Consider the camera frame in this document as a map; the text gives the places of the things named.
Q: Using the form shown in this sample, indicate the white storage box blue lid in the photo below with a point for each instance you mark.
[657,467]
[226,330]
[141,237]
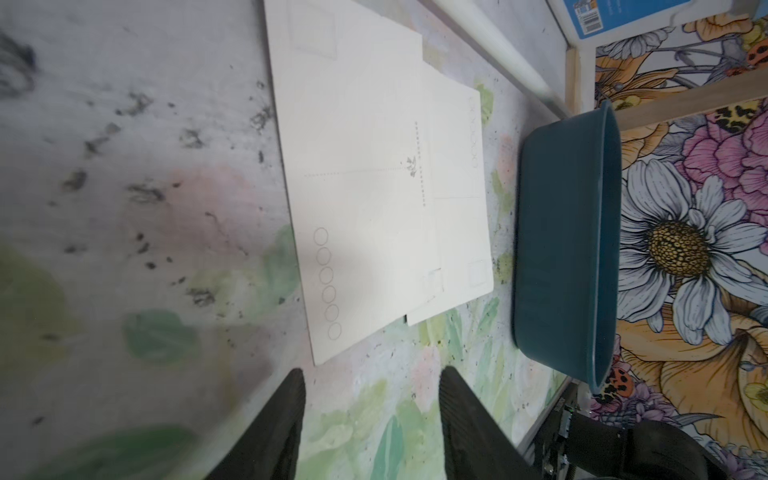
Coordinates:
[592,23]

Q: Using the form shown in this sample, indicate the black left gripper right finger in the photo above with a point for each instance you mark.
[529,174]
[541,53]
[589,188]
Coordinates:
[475,447]

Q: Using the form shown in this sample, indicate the white postcard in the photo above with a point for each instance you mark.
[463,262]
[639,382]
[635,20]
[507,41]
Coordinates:
[455,146]
[350,109]

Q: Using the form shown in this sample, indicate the floral table mat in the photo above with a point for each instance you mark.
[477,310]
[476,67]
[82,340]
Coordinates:
[150,293]

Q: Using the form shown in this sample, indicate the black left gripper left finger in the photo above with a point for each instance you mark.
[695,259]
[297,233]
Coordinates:
[269,447]

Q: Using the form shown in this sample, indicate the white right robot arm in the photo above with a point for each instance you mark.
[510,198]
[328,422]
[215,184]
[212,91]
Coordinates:
[567,440]

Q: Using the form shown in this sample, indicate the teal plastic tray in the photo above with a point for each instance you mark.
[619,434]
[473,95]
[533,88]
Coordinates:
[567,243]

